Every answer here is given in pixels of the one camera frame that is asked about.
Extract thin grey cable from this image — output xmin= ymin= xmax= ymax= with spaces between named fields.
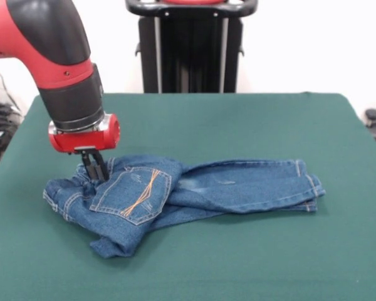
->
xmin=0 ymin=59 xmax=21 ymax=114

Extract black cable bundle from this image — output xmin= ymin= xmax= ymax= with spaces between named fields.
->
xmin=0 ymin=103 xmax=23 ymax=164

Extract dark green table cloth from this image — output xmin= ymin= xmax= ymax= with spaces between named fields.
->
xmin=0 ymin=92 xmax=376 ymax=301

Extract blue denim jeans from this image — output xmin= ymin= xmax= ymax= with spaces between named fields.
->
xmin=43 ymin=154 xmax=326 ymax=260

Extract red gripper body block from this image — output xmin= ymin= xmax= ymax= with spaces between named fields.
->
xmin=48 ymin=112 xmax=122 ymax=155

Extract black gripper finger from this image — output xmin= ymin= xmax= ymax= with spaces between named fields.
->
xmin=92 ymin=150 xmax=110 ymax=182
xmin=80 ymin=152 xmax=97 ymax=181

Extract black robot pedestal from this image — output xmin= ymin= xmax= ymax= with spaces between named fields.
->
xmin=125 ymin=0 xmax=258 ymax=94

